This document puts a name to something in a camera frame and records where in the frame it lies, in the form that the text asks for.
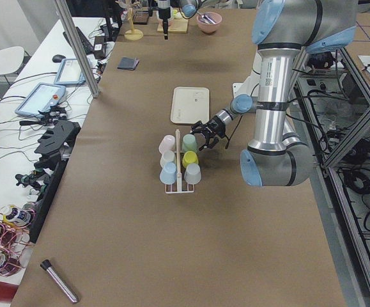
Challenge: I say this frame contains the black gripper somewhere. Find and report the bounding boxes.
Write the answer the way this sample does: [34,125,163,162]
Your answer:
[190,116,226,152]
[157,0,171,40]

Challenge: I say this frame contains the green plastic cup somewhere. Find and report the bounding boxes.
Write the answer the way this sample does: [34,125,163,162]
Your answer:
[181,134,198,153]

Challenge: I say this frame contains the cream rabbit tray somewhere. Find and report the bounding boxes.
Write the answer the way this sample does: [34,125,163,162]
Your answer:
[170,86,210,125]

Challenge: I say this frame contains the yellow plastic cup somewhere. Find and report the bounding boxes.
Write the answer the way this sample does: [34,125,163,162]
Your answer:
[181,150,199,168]

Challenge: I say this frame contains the pink plastic cup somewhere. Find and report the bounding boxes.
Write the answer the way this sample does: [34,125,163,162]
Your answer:
[158,134,176,154]

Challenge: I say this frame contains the cream plastic cup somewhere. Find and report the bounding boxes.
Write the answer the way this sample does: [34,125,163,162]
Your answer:
[160,150,176,168]

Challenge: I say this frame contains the grey plastic cup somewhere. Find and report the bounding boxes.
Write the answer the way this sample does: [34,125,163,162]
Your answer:
[184,163,201,185]

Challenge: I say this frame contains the light blue plastic cup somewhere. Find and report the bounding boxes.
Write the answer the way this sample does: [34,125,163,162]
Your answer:
[160,162,176,185]

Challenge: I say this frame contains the wooden cutting board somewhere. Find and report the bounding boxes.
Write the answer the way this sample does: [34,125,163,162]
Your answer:
[168,18,189,34]

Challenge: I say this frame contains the wooden mug tree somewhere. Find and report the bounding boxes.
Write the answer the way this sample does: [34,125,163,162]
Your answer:
[116,0,143,41]

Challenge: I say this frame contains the metal ice scoop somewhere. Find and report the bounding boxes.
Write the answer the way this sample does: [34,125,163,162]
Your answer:
[197,12,216,24]

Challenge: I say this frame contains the pink bowl with ice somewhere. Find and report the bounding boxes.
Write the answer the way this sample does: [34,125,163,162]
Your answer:
[196,12,222,34]

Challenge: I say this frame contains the grey folded cloth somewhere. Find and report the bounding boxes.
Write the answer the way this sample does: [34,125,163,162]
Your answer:
[117,57,139,70]

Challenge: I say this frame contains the black keyboard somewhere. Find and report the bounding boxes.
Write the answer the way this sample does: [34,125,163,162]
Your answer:
[75,26,94,55]

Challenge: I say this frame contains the blue teach pendant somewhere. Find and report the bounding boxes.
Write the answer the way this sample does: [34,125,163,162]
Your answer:
[54,58,85,86]
[15,83,66,117]

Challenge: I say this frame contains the black computer mouse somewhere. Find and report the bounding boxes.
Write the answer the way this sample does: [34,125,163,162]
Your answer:
[52,54,65,63]

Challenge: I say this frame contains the metal tube with black cap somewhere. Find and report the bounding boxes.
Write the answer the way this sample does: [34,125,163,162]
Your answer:
[40,259,79,304]

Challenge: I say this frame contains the white wire cup rack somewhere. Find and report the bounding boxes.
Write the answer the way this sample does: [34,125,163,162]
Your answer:
[164,129,195,194]

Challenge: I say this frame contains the aluminium frame post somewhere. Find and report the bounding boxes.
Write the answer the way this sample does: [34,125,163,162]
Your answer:
[54,0,100,98]

